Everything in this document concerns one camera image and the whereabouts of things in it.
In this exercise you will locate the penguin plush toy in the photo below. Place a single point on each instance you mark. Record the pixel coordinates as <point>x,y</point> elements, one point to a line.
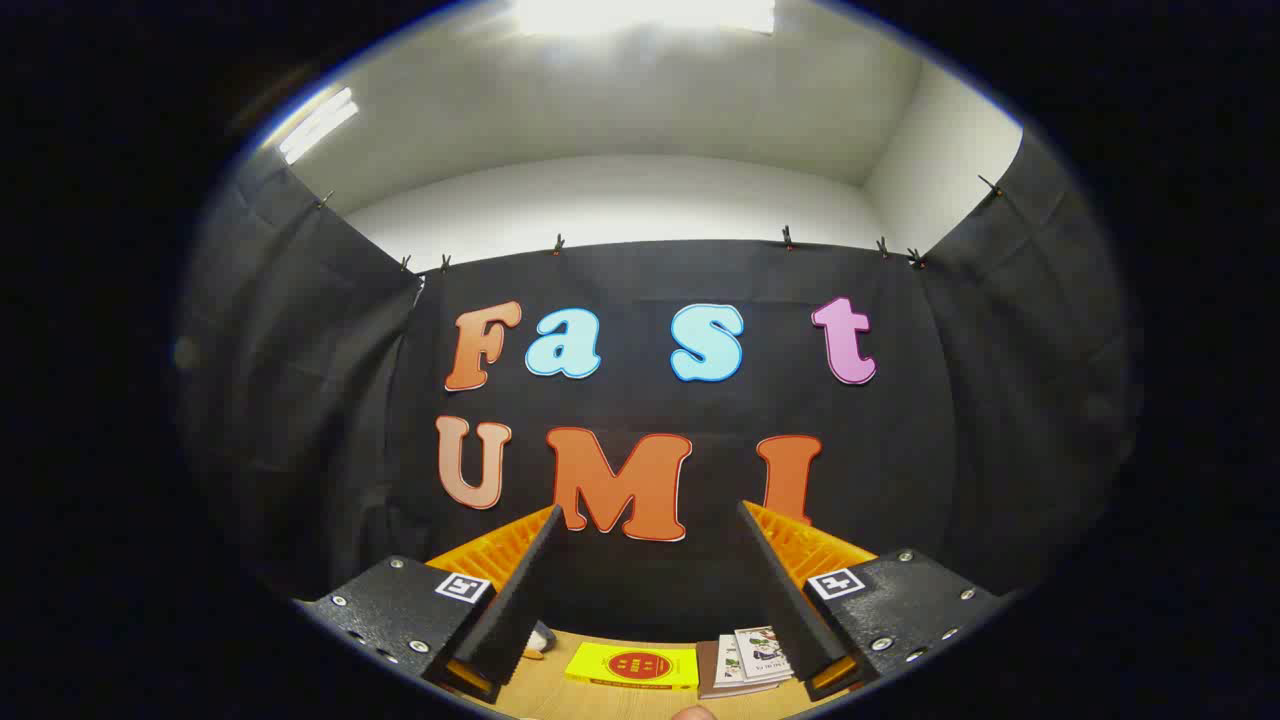
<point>540,636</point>

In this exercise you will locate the thin white book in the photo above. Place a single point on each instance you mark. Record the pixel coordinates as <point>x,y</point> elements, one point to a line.
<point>727,660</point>

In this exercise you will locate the row of small cloth clips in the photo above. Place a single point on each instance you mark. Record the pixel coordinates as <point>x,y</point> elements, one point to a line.
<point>558,243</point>

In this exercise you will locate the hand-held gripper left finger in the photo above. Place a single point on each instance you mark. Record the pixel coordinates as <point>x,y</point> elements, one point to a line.
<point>515,600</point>

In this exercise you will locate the narrow ceiling light strip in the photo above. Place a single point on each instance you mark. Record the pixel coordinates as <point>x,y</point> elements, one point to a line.
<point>318,125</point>

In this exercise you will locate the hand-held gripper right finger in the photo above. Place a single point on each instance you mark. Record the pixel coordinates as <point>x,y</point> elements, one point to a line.
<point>785,600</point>

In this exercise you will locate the illustrated white book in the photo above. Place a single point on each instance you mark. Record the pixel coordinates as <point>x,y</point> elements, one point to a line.
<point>762,650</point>

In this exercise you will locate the yellow book with red label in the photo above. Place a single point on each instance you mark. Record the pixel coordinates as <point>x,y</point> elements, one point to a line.
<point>600,665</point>

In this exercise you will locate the wide ceiling light panel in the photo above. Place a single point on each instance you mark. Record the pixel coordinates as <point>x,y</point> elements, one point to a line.
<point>640,15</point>

